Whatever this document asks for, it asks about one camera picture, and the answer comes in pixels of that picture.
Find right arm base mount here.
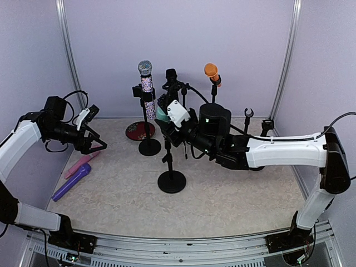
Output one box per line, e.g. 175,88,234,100
265,231,314,253

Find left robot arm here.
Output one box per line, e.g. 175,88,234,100
1,96,107,248

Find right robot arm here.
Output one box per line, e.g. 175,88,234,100
156,82,351,247

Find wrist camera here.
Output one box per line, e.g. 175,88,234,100
157,98,190,128
73,105,100,131

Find black purple mic stand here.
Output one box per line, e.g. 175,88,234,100
260,119,274,137

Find glitter rhinestone microphone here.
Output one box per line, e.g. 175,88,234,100
138,60,156,120

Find black pink mic stand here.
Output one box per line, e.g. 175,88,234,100
244,108,254,133

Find orange microphone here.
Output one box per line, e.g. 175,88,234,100
204,63,221,87

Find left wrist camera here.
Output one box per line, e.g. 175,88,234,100
73,105,100,131

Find pink microphone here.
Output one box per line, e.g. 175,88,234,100
64,151,100,180

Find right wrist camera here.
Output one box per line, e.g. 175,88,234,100
157,98,190,128

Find red floral plate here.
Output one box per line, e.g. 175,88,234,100
125,121,146,141

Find aluminium front rail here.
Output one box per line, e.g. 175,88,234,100
19,219,343,267

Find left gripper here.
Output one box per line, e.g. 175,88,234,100
44,121,107,154

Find mint green microphone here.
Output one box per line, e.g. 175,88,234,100
155,106,171,127

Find black orange mic stand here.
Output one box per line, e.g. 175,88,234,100
210,80,221,103

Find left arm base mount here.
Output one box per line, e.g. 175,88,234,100
48,233,97,254

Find black microphone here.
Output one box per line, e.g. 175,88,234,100
162,68,180,95

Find black tripod mic stand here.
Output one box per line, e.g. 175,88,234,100
162,82,192,161

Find purple microphone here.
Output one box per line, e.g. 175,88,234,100
51,163,92,202

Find black mint mic stand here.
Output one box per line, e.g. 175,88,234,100
155,119,186,194

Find black glitter mic stand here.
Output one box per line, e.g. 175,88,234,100
132,83,161,156

